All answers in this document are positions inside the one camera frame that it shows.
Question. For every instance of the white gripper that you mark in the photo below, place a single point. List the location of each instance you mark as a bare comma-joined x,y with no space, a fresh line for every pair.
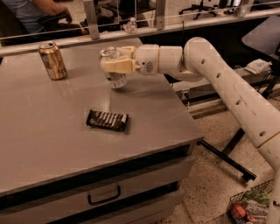
146,59

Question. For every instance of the white green 7up can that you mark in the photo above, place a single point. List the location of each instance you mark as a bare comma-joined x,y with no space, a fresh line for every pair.
107,56

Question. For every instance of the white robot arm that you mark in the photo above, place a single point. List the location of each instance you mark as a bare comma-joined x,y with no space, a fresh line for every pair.
259,119

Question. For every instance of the gold soda can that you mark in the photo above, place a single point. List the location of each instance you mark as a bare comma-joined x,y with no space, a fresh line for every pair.
52,60

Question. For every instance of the clear plastic water bottle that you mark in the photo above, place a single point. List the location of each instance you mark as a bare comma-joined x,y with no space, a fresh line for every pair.
131,26

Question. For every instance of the dark chocolate bar wrapper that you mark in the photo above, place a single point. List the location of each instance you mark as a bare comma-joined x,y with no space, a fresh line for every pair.
107,120

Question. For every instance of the seated person in blue shirt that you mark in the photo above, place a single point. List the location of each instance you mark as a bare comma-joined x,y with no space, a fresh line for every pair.
45,16

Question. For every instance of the white packet on ledge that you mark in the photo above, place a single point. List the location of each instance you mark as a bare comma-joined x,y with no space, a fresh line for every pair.
257,66

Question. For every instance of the black metal floor frame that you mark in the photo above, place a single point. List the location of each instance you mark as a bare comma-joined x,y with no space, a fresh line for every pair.
224,154

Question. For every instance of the grey drawer with black handle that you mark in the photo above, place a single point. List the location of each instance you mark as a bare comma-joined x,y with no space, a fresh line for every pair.
139,197

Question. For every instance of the wire basket with groceries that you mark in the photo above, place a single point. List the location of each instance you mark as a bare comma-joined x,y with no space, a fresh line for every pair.
255,202

